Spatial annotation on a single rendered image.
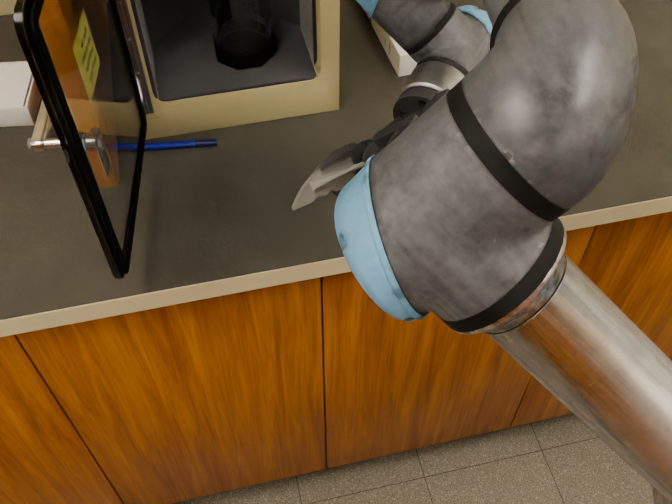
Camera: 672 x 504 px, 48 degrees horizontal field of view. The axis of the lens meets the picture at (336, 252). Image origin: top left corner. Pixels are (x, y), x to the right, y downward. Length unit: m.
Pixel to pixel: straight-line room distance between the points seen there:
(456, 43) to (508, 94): 0.40
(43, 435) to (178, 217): 0.51
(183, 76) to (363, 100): 0.30
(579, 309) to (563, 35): 0.20
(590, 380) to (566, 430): 1.44
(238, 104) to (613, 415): 0.80
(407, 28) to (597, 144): 0.42
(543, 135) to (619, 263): 0.93
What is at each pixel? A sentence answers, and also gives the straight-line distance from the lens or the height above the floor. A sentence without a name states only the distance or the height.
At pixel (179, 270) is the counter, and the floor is 0.94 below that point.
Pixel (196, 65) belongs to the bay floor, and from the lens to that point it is 1.25.
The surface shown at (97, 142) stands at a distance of 0.87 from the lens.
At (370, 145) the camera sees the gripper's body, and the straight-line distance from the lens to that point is 0.79.
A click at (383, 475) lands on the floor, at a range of 1.91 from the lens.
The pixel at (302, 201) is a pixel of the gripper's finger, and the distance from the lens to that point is 0.72.
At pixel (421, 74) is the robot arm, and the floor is 1.25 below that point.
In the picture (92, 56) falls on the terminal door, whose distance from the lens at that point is 0.94.
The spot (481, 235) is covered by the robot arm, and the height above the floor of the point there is 1.39.
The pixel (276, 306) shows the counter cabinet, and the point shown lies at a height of 0.80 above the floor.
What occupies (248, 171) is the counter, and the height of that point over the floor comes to 0.94.
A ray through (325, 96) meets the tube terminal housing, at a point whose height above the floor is 0.97.
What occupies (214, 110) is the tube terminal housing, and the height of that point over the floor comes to 0.98.
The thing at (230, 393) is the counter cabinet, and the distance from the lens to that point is 1.39.
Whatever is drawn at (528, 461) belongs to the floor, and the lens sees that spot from 1.98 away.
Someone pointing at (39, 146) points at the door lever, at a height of 1.20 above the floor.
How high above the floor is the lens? 1.78
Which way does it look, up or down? 52 degrees down
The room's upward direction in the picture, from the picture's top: straight up
